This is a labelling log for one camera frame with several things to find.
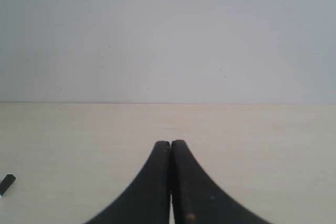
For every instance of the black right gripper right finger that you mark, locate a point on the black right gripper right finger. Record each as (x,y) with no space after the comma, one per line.
(196,198)

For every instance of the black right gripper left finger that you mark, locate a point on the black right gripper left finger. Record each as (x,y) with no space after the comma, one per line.
(147,198)

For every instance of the black and white whiteboard marker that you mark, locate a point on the black and white whiteboard marker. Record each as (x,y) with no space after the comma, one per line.
(5,184)

